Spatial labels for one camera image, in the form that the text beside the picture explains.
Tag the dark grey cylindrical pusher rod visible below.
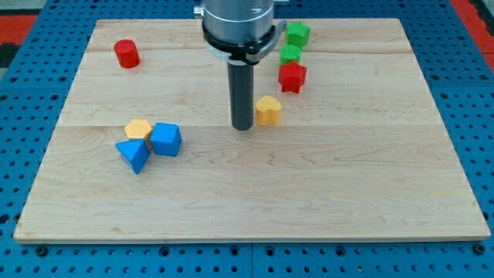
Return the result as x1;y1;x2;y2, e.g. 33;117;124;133
228;63;254;131

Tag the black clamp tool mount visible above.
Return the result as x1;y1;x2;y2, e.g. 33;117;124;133
202;20;287;66

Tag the yellow heart block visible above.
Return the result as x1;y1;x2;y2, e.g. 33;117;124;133
255;96;283;126

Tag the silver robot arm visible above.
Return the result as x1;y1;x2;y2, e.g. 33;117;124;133
193;0;287;131

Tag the red star block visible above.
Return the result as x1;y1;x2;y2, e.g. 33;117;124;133
278;61;307;93

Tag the green star block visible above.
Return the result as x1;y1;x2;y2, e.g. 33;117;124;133
285;21;311;49

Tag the green cylinder block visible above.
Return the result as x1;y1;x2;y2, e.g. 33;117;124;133
279;45;302;65

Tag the blue cube block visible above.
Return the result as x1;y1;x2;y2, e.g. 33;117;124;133
151;123;182;157

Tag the red cylinder block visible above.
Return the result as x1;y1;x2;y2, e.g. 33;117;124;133
113;39;140;69

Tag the yellow hexagon block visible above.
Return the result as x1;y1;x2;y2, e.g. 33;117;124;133
124;119;153;151

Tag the light wooden board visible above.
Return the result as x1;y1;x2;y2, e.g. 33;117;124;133
14;19;490;244

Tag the blue triangle block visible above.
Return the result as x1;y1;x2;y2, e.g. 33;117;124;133
115;139;150;175

